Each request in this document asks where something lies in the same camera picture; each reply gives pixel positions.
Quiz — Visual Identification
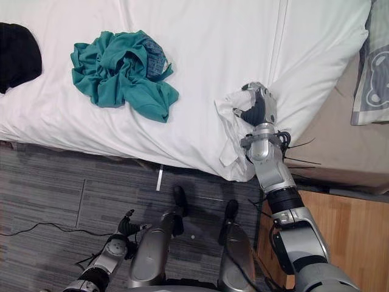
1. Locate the white duvet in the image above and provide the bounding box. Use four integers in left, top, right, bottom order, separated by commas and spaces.
0, 0, 380, 183

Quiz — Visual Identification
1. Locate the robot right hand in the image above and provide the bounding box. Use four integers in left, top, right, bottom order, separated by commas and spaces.
232, 82, 278, 128

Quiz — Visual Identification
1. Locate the grey patterned pillow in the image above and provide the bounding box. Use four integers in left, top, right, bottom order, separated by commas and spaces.
351, 0, 389, 127

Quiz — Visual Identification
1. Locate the black floor cable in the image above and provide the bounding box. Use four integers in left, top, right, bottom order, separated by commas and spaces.
0, 222, 113, 237

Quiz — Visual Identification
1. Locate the black cloth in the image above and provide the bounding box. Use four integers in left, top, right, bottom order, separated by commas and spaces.
0, 23, 43, 95

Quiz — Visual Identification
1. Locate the robot right leg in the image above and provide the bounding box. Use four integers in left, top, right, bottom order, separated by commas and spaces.
216, 200, 256, 290

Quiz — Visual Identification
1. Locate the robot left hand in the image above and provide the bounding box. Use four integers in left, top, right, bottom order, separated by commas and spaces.
117, 209, 153, 239

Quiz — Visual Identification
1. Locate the wooden bed frame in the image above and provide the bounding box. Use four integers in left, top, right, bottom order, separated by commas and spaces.
256, 182, 389, 292

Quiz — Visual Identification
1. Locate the teal crumpled shirt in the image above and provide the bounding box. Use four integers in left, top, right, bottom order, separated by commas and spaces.
70, 29, 180, 123

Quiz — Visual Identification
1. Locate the beige mattress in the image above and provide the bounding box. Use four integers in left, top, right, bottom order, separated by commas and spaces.
288, 45, 389, 195

